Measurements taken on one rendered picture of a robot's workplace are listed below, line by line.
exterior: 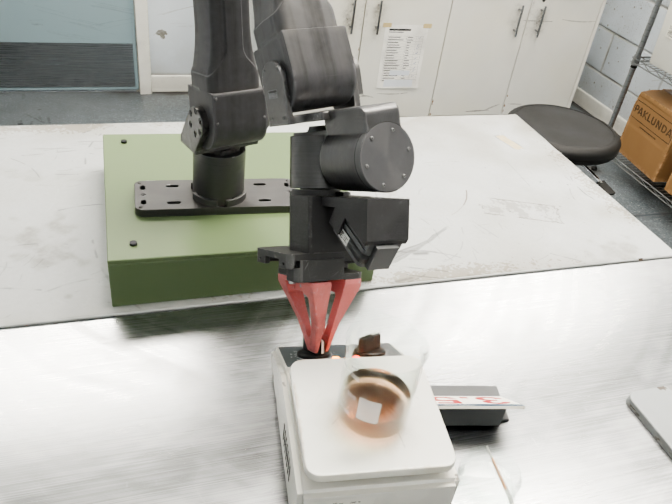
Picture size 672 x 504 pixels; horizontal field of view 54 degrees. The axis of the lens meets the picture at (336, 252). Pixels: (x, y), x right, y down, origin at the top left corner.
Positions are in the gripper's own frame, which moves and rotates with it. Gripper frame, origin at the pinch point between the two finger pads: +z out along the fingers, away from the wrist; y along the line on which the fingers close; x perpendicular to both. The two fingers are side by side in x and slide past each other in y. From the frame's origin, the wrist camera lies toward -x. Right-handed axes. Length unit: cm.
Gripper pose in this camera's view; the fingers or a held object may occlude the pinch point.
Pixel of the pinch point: (318, 342)
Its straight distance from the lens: 63.5
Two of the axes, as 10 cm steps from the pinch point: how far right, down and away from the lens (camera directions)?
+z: -0.2, 9.9, 1.1
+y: 8.3, -0.5, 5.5
